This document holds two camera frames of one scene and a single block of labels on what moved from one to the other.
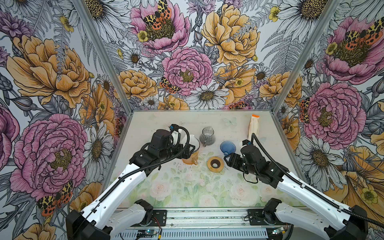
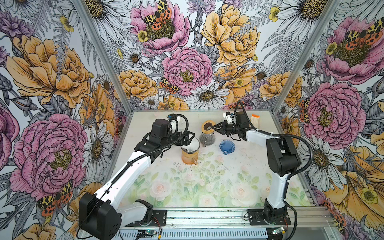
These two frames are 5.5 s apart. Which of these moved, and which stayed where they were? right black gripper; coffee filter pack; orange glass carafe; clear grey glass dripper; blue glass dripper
Moved: right black gripper
Stayed: clear grey glass dripper; orange glass carafe; coffee filter pack; blue glass dripper
